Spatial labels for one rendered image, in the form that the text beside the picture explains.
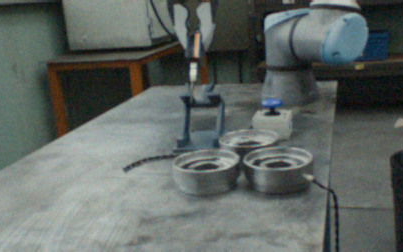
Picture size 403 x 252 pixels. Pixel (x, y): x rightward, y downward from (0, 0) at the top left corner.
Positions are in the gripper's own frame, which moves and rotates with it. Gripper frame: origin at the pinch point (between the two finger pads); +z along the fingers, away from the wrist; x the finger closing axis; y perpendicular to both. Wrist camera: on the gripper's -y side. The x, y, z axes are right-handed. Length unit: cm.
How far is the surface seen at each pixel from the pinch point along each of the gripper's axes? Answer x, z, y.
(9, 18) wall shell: 146, -3, 154
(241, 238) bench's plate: -14.4, 19.6, -38.7
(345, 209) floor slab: -30, 100, 146
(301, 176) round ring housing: -20.8, 17.1, -23.9
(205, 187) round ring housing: -7.0, 18.0, -26.6
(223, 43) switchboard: 73, 38, 361
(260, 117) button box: -11.2, 15.2, 3.1
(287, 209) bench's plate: -19.2, 19.6, -29.9
